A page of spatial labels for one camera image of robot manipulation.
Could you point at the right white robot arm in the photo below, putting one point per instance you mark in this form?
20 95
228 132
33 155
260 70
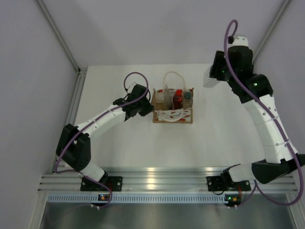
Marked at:
256 95

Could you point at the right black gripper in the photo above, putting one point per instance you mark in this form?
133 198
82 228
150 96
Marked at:
220 58

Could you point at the aluminium mounting rail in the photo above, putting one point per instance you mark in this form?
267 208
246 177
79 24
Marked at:
139 180

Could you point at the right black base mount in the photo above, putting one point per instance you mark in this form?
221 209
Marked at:
216 185

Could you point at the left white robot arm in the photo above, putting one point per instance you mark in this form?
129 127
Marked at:
74 146

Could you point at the white bottle grey cap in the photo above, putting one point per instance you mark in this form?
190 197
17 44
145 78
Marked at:
207 81

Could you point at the red liquid bottle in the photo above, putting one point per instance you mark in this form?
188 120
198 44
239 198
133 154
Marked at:
177 99

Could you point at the burlap watermelon canvas bag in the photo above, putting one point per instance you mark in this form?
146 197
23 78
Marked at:
161 115

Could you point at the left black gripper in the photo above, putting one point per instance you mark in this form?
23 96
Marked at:
149 108

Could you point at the beige bottle grey cap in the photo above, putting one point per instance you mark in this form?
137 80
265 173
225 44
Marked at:
187 100

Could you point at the slotted cable duct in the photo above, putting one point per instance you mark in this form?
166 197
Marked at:
142 198

